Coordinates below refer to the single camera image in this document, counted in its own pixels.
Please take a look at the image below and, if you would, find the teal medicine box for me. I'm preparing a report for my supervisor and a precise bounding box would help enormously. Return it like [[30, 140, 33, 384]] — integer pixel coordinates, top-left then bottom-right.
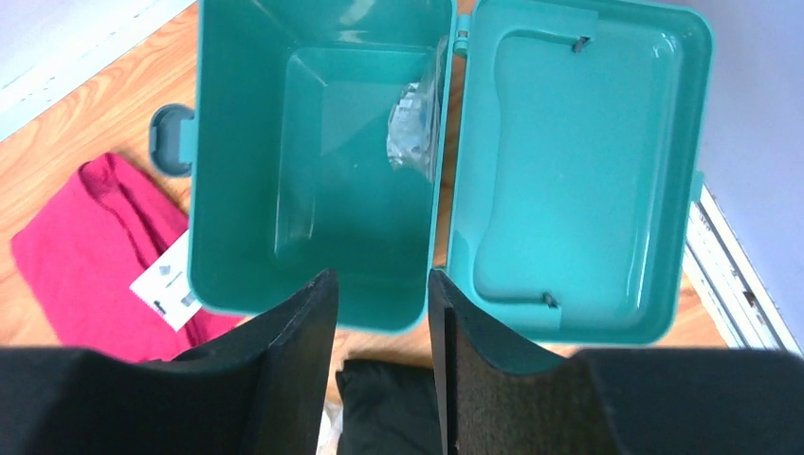
[[149, 1, 714, 345]]

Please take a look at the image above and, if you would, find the clear bag of items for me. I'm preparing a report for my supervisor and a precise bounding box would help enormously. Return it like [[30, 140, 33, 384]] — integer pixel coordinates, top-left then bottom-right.
[[386, 36, 448, 182]]

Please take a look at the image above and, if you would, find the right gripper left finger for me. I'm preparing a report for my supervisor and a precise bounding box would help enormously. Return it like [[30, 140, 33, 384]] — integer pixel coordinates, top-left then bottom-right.
[[1, 269, 338, 454]]

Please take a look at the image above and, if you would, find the pink folded cloth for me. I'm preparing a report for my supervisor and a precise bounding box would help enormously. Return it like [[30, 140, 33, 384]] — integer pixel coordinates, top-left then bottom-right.
[[10, 153, 240, 362]]

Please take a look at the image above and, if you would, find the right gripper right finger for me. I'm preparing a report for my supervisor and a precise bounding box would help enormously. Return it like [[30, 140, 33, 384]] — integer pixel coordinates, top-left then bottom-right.
[[428, 270, 803, 454]]

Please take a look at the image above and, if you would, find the white card label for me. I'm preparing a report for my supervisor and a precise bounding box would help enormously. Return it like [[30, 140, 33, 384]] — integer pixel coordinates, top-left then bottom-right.
[[130, 230, 202, 332]]

